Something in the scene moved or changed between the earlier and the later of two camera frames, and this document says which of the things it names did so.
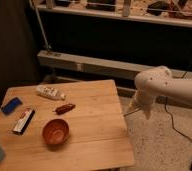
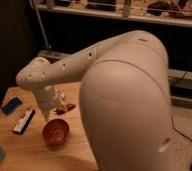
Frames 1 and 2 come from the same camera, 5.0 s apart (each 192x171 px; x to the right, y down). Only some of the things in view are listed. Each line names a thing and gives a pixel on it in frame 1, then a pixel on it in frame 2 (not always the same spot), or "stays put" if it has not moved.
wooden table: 69,125 stays put
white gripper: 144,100 to 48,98
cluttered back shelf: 184,13 stays put
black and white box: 23,120 stays put
